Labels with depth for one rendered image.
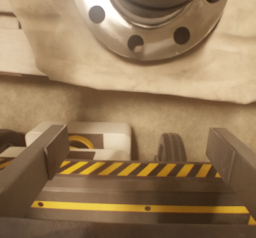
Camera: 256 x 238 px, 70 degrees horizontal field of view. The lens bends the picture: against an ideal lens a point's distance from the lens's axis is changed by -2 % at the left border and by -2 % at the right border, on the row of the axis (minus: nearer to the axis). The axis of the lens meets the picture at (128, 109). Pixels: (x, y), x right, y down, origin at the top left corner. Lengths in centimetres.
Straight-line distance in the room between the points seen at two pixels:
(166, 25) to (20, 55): 30
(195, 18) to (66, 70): 25
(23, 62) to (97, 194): 31
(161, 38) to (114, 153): 23
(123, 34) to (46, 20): 16
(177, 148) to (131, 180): 22
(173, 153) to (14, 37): 43
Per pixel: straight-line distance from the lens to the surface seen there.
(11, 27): 49
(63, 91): 59
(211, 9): 37
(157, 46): 34
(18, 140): 66
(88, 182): 29
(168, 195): 29
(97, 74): 35
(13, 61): 47
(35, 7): 42
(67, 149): 17
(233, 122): 65
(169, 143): 48
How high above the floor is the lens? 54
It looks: 72 degrees down
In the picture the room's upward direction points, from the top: 174 degrees counter-clockwise
